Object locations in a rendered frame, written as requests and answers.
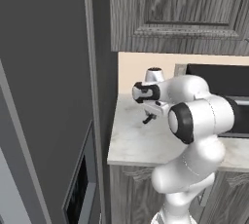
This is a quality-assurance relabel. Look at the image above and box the light grey fridge door handle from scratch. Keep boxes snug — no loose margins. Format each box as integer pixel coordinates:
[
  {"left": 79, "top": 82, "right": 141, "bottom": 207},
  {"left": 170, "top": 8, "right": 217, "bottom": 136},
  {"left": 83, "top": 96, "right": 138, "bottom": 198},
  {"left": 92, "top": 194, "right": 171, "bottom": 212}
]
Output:
[{"left": 0, "top": 59, "right": 53, "bottom": 224}]

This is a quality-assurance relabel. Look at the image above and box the grey wood lower cupboard door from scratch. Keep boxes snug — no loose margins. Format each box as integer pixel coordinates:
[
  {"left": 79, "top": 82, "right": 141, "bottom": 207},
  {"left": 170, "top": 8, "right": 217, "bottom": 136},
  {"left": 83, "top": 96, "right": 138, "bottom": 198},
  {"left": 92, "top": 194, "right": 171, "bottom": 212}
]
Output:
[
  {"left": 197, "top": 169, "right": 249, "bottom": 224},
  {"left": 109, "top": 165, "right": 169, "bottom": 224}
]

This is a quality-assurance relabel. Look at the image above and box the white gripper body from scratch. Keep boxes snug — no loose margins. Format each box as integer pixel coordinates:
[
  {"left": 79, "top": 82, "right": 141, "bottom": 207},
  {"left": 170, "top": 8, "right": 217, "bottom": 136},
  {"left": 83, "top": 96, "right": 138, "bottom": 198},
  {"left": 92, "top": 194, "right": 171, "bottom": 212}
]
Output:
[{"left": 143, "top": 100, "right": 172, "bottom": 118}]

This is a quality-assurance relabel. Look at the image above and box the dark grey fridge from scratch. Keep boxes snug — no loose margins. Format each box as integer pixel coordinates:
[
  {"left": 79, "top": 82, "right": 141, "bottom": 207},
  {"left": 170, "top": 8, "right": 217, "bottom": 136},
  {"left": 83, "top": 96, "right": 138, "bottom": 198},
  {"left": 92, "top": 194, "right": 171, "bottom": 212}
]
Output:
[{"left": 0, "top": 0, "right": 119, "bottom": 224}]

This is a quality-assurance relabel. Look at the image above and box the grey wood cupboard door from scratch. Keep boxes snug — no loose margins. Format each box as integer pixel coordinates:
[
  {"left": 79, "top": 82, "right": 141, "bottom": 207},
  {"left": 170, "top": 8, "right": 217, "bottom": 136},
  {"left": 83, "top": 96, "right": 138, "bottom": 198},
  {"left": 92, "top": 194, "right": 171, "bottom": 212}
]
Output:
[
  {"left": 109, "top": 0, "right": 249, "bottom": 56},
  {"left": 197, "top": 169, "right": 249, "bottom": 224},
  {"left": 109, "top": 165, "right": 169, "bottom": 224}
]

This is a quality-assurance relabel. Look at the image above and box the black microwave oven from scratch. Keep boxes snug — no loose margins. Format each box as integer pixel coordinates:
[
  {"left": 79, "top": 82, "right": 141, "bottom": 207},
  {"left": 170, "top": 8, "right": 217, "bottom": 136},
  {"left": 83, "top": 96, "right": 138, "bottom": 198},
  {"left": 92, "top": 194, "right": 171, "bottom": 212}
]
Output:
[{"left": 174, "top": 63, "right": 249, "bottom": 139}]

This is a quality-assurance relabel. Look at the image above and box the silver microwave door handle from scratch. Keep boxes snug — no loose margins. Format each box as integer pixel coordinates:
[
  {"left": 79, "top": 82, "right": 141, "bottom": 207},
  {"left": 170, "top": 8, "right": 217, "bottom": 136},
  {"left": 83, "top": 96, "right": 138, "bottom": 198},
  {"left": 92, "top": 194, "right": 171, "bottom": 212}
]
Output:
[{"left": 236, "top": 96, "right": 249, "bottom": 107}]

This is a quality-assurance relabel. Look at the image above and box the grey wood upper cupboard door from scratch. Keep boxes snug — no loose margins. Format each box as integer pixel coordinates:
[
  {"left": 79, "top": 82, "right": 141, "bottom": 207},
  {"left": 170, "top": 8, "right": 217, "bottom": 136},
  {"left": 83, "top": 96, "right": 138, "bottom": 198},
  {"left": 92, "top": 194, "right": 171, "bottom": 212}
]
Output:
[{"left": 109, "top": 0, "right": 249, "bottom": 56}]

